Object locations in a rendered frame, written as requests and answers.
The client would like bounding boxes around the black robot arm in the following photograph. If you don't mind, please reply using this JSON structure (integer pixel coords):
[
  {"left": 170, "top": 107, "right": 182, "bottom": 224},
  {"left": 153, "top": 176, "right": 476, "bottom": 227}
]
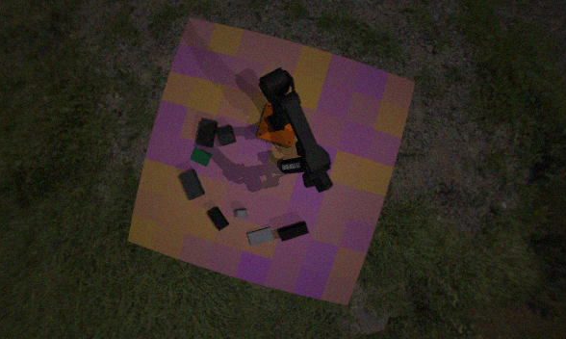
[{"left": 259, "top": 67, "right": 333, "bottom": 193}]

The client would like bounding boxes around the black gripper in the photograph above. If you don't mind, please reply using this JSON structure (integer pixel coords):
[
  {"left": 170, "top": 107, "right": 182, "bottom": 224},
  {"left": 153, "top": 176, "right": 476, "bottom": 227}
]
[{"left": 296, "top": 142, "right": 315, "bottom": 188}]

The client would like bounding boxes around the dark grey switch controller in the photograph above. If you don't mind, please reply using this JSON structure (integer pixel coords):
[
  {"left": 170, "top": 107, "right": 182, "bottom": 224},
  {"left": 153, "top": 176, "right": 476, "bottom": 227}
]
[{"left": 280, "top": 157, "right": 306, "bottom": 174}]

